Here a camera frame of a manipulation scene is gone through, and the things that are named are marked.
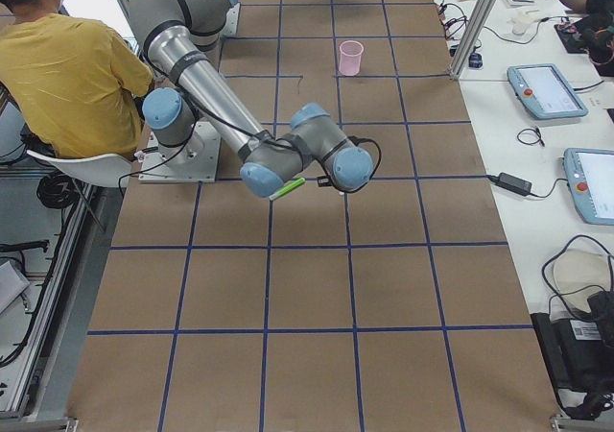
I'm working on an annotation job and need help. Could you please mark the aluminium frame post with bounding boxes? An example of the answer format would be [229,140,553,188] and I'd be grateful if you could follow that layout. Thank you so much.
[449,0,496,80]

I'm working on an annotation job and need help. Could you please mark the pink mesh cup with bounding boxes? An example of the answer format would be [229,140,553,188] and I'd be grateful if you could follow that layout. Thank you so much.
[339,40,364,76]

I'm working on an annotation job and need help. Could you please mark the white round disc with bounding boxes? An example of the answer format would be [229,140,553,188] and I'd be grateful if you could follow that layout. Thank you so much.
[553,250,610,313]

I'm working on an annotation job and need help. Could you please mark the teach pendant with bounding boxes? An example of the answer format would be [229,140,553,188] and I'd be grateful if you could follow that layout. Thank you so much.
[507,63,588,120]
[563,148,613,226]

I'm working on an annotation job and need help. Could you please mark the white chair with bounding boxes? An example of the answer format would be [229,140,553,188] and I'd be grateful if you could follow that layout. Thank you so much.
[25,149,135,234]

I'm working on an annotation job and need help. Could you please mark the upper teach pendant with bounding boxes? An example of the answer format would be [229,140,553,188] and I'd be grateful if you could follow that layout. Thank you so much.
[507,63,588,120]

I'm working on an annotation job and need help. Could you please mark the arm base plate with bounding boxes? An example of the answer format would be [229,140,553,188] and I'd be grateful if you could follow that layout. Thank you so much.
[138,121,221,183]

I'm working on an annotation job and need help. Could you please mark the green highlighter pen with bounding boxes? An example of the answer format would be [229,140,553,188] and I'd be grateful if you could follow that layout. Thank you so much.
[269,177,306,201]

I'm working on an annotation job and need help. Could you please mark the small black cable loop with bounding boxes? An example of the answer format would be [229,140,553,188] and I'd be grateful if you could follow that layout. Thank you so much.
[516,125,545,148]

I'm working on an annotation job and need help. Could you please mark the seated person in yellow shirt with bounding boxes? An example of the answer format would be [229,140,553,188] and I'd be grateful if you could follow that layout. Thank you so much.
[1,0,154,158]

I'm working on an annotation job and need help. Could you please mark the black device box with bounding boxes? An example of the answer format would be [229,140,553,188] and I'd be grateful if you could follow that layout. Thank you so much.
[531,313,613,420]

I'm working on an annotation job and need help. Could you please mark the lower teach pendant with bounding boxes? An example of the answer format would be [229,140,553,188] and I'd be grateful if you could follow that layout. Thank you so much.
[563,148,613,226]

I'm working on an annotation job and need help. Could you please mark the black power adapter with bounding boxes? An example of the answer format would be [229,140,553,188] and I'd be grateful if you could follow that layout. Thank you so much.
[486,172,532,197]

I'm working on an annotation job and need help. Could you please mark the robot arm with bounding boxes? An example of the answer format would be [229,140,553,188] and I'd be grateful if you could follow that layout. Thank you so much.
[129,0,378,198]

